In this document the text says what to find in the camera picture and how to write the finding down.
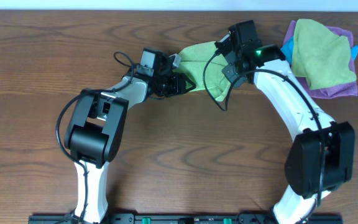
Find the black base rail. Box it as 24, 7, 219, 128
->
28, 212, 343, 224

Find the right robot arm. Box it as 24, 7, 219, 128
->
226, 21, 355, 223

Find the purple cloth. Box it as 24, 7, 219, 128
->
283, 21, 358, 99

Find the olive green cloth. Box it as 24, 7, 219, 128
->
291, 19, 356, 90

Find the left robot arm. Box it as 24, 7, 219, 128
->
58, 54, 196, 223

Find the blue cloth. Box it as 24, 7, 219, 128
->
281, 37, 358, 65

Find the bright green cloth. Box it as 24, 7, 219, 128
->
175, 42, 230, 102

